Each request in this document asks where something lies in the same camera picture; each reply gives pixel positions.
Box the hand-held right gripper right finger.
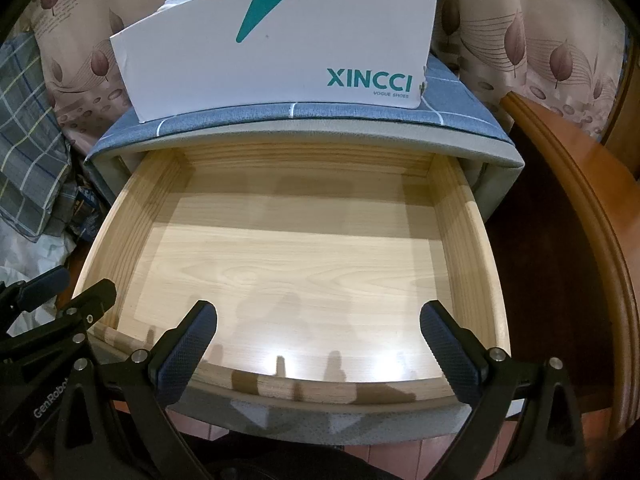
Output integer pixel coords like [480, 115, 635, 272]
[420, 301, 588, 480]

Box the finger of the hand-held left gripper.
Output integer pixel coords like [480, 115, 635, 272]
[0, 280, 117, 377]
[0, 266, 70, 313]

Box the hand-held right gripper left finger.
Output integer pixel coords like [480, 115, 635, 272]
[52, 300, 218, 480]

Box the grey drawer with wooden inside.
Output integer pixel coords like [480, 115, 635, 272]
[72, 135, 512, 436]

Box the white shoe box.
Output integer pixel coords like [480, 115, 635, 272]
[109, 0, 438, 123]

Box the white underwear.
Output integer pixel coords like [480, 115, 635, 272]
[155, 0, 209, 14]

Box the white plastic bag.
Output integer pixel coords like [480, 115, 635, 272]
[0, 220, 78, 321]

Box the dark blue printed bag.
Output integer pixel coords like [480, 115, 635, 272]
[60, 180, 108, 248]

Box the grey plaid cloth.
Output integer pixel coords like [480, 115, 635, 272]
[0, 32, 73, 238]

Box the orange wooden furniture board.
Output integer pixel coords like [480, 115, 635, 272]
[500, 91, 640, 436]

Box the blue checked cloth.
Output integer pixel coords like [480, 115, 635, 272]
[85, 52, 516, 161]

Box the leaf print curtain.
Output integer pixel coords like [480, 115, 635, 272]
[30, 0, 626, 141]

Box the brown wooden frame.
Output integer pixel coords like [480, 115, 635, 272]
[600, 25, 640, 181]

